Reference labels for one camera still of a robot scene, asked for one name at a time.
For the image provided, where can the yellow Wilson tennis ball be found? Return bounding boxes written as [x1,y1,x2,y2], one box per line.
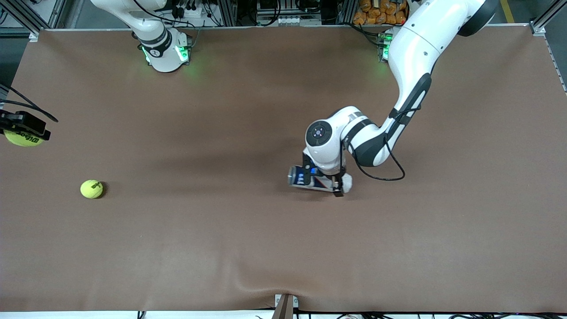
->
[80,179,104,199]
[4,128,45,148]

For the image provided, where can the clear tennis ball can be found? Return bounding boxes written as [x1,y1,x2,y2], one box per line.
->
[288,165,353,195]

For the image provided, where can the brown table mat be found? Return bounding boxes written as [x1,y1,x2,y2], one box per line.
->
[0,24,567,313]

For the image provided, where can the metal equipment rack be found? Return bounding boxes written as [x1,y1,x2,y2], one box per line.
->
[255,0,326,26]

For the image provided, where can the orange packaged items pile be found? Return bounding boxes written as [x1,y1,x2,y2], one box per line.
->
[352,0,408,26]

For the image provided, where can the white power strip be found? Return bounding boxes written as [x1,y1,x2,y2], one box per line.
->
[171,2,204,19]

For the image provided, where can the yellow floor tape strip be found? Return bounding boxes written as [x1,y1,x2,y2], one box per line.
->
[500,0,517,23]

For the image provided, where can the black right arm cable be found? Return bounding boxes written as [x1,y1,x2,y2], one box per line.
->
[0,84,59,123]

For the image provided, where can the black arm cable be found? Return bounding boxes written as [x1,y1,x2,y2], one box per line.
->
[0,84,59,123]
[343,104,422,182]

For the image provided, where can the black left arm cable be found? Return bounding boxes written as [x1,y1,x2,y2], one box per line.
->
[343,104,422,182]

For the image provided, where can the camera post with metal bracket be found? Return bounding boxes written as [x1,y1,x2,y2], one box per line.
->
[272,293,300,319]

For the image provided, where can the aluminium frame upright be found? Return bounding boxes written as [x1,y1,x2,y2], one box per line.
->
[334,0,357,25]
[217,0,240,27]

